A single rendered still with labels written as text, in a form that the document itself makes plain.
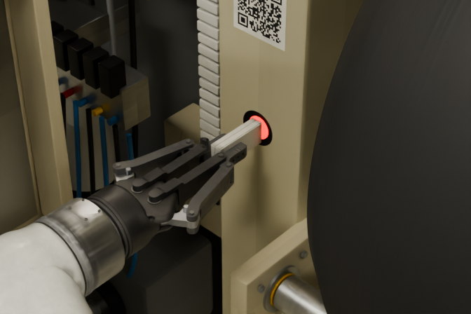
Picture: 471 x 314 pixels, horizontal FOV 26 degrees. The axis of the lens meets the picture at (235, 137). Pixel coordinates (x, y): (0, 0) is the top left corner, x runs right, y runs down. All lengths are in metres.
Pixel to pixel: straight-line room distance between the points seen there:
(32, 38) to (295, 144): 0.31
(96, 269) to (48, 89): 0.25
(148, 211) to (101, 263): 0.09
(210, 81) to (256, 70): 0.11
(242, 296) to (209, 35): 0.30
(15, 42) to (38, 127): 0.11
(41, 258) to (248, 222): 0.39
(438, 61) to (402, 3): 0.06
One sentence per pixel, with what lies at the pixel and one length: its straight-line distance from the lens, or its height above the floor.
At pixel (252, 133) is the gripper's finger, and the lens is 1.17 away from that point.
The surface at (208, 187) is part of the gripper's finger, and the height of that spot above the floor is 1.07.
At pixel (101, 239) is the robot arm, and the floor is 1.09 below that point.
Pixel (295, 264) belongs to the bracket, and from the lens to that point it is 1.22.
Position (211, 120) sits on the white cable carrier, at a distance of 1.26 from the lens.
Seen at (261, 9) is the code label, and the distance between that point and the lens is 1.09.
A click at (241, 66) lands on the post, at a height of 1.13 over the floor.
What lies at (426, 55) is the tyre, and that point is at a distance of 0.78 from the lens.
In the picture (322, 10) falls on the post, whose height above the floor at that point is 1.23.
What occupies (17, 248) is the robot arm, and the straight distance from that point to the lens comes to 0.98.
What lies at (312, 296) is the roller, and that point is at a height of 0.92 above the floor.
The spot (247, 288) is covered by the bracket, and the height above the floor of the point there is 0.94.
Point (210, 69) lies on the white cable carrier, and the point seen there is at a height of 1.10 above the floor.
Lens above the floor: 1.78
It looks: 38 degrees down
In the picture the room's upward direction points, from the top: straight up
